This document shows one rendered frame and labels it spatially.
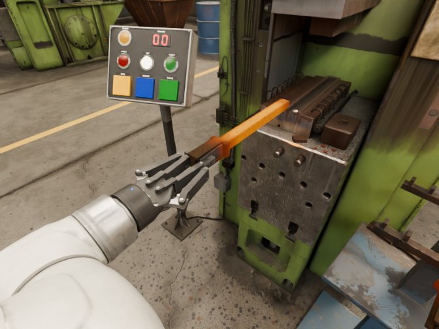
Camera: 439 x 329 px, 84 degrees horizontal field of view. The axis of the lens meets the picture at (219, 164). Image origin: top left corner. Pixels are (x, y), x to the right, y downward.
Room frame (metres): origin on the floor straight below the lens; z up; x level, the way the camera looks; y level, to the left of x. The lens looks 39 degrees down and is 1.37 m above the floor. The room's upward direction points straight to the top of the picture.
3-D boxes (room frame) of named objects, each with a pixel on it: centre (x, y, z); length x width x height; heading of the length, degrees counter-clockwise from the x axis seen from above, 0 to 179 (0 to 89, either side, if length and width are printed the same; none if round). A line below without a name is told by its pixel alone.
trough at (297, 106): (0.92, -0.38, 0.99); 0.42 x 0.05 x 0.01; 141
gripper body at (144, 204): (0.29, 0.12, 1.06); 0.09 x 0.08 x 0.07; 141
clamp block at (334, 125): (0.71, -0.41, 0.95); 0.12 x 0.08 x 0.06; 141
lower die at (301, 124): (0.93, -0.36, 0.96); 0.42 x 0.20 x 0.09; 141
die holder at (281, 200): (0.91, -0.41, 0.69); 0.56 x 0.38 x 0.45; 141
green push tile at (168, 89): (0.91, 0.19, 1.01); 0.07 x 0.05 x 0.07; 76
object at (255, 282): (0.73, -0.20, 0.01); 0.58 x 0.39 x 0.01; 51
